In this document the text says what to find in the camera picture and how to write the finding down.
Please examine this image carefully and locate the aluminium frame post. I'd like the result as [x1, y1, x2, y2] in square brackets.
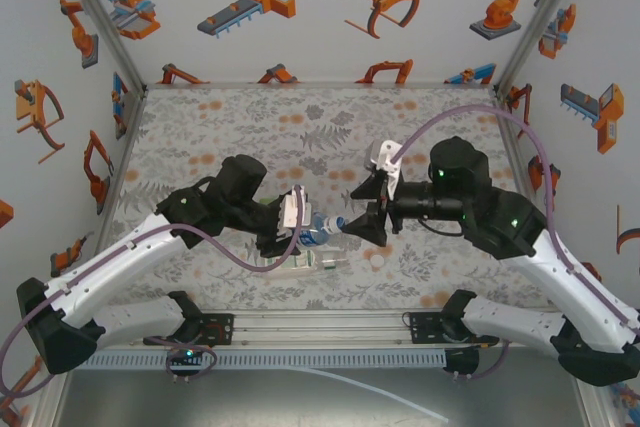
[49, 0, 149, 96]
[492, 0, 596, 96]

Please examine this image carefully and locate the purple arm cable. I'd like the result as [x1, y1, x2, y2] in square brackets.
[394, 105, 640, 382]
[0, 184, 307, 398]

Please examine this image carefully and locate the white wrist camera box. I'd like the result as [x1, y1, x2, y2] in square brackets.
[367, 140, 407, 198]
[277, 185, 314, 244]

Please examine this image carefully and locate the black connector housing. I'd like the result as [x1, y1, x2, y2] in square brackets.
[442, 348, 481, 379]

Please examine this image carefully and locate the square bottle white green label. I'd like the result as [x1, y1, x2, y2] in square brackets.
[263, 246, 350, 284]

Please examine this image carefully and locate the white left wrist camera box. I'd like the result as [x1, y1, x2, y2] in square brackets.
[277, 185, 314, 244]

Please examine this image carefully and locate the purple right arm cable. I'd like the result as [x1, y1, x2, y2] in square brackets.
[394, 105, 640, 382]

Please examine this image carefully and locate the wide aluminium base rail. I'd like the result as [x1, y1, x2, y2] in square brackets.
[47, 309, 594, 353]

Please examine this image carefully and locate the clear bottle blue label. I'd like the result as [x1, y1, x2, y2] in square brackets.
[298, 213, 347, 249]

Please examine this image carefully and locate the floral patterned tablecloth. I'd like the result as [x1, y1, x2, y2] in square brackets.
[102, 86, 564, 312]

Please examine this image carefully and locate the white plastic tube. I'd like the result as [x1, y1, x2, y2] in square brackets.
[289, 365, 451, 423]

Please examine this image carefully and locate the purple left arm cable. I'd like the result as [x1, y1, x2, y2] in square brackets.
[0, 184, 307, 398]

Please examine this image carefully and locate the white slotted cable duct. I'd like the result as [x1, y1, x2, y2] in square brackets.
[67, 350, 448, 369]

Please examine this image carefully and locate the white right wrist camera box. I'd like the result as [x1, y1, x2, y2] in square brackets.
[367, 140, 407, 198]

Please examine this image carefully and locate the small circuit board with LED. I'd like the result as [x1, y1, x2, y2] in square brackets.
[166, 346, 209, 378]

